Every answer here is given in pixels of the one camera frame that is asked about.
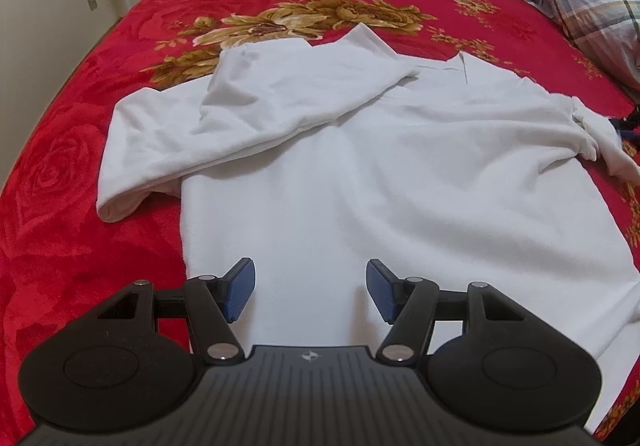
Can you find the white shirt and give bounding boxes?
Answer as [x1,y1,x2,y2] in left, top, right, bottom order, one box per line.
[96,25,639,429]

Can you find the red floral bed blanket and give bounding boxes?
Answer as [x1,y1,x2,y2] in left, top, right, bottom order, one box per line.
[1,0,632,445]

